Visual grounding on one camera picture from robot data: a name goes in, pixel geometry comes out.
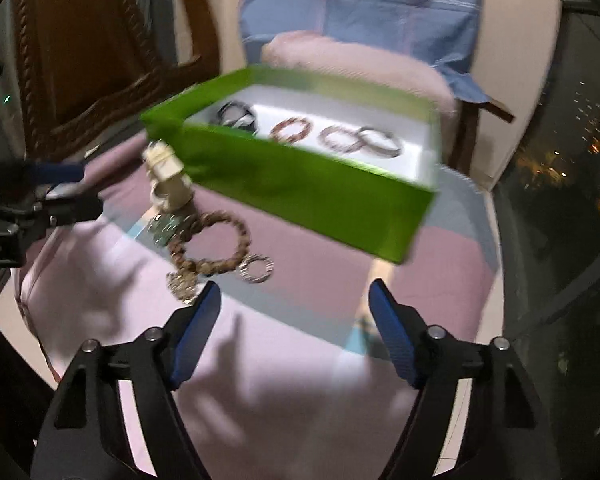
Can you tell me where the cream wrist watch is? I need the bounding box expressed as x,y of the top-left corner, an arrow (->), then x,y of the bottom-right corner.
143,141 -> 194,212

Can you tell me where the silver bangle bracelet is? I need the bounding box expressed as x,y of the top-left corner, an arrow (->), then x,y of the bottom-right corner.
355,126 -> 404,160

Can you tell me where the black band bracelet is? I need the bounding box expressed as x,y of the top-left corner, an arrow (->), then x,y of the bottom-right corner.
209,98 -> 259,136

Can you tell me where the red and pink bead bracelet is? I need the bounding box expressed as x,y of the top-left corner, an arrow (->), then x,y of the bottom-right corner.
268,116 -> 314,146

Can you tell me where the gold charm pendant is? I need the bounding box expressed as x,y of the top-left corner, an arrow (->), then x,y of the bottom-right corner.
166,272 -> 200,306

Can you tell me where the carved wooden chair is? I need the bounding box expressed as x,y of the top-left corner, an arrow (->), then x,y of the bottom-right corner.
12,0 -> 220,162

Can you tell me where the green open gift box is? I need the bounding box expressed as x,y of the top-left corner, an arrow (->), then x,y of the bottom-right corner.
142,65 -> 440,263

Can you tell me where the dark wooden bench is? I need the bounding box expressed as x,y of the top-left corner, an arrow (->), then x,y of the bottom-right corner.
448,98 -> 515,182

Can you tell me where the pink cushion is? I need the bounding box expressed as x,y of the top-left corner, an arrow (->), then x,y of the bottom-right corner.
261,30 -> 456,118

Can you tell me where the blue plaid cloth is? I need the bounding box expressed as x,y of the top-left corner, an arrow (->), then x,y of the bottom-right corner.
239,0 -> 488,103

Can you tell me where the small patterned ring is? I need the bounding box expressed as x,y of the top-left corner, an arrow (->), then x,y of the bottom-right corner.
238,252 -> 275,284

